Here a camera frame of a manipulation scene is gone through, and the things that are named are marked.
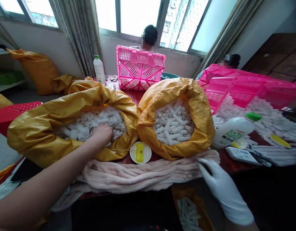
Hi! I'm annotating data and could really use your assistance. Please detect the heap of white foam tubes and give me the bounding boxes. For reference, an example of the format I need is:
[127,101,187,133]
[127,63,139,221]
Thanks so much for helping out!
[154,98,195,146]

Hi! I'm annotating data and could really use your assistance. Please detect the large pink plastic basket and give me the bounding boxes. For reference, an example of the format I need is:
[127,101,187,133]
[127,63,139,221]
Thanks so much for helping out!
[198,64,296,115]

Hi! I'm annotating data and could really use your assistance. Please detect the crumpled empty yellow sack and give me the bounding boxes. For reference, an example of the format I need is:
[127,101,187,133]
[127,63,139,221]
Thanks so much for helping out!
[53,74,83,96]

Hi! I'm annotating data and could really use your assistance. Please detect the stack of white cloths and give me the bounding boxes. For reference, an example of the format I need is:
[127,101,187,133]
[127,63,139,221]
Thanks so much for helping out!
[249,144,296,167]

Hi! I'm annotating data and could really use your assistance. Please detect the narrow open yellow woven sack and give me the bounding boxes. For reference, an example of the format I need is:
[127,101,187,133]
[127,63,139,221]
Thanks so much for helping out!
[137,77,216,161]

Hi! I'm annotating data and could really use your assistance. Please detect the green basin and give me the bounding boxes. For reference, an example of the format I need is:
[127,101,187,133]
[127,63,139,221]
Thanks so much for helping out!
[161,72,180,81]

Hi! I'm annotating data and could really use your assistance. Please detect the wide open yellow woven sack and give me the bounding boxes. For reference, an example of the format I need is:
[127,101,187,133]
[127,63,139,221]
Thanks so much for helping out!
[7,81,139,169]

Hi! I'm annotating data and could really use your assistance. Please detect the plain white bottle green cap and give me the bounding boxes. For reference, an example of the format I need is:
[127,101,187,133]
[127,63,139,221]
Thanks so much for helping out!
[93,55,106,85]

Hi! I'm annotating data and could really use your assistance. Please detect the person's left hand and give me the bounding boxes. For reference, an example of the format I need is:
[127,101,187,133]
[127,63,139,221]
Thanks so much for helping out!
[91,123,114,145]

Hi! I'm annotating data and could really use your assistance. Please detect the person's right hand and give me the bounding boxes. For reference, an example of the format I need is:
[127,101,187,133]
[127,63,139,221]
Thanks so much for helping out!
[197,158,256,226]

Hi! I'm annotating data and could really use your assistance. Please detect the white round dish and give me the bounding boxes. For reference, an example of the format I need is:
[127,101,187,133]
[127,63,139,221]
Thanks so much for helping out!
[130,141,152,165]

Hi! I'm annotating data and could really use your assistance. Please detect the pink fleece blanket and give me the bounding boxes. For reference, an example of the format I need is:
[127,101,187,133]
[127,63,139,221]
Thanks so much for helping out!
[50,149,222,212]

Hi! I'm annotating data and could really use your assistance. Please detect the grey curtain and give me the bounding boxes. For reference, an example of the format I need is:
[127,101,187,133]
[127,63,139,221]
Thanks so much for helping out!
[193,0,264,77]
[50,0,104,79]

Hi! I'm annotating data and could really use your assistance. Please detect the brown wooden cabinet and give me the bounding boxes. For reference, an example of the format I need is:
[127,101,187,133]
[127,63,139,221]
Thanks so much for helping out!
[241,32,296,83]

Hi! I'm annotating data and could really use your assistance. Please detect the white bottle printed green label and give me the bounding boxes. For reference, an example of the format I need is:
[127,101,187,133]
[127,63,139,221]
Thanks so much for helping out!
[211,112,263,150]

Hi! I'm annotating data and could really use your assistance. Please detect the small window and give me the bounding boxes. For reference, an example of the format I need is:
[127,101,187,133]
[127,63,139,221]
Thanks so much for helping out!
[0,0,59,28]

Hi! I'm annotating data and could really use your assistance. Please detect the spread of white foam tubes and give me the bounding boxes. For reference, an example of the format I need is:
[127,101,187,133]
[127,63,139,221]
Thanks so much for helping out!
[211,94,296,147]

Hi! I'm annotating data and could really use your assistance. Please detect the pile of white foam tubes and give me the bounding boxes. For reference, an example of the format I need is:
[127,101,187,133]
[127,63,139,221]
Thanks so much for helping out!
[54,106,127,147]

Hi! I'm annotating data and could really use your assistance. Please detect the red plastic basket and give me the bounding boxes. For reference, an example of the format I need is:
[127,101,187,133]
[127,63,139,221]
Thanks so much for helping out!
[0,101,42,138]

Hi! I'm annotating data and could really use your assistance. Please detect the yellow sponge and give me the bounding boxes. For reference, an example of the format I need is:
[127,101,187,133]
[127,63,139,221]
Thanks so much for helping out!
[136,143,145,163]
[270,134,292,148]

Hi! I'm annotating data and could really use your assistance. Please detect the small yellow woven sack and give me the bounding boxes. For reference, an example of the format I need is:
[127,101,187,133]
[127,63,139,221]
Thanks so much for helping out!
[172,186,216,231]

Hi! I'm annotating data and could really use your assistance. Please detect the white printed packet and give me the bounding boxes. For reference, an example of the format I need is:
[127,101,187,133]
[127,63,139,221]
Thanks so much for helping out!
[226,146,264,167]

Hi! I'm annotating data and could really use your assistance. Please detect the white shelf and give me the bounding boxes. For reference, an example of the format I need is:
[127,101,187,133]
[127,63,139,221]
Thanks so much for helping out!
[0,43,28,93]

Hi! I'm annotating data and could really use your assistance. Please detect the full tied yellow woven sack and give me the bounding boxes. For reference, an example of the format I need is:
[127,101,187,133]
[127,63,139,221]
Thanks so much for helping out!
[6,48,61,96]

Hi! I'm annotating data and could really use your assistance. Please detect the large window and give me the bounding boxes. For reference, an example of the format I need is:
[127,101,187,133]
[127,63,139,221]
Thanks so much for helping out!
[95,0,240,57]

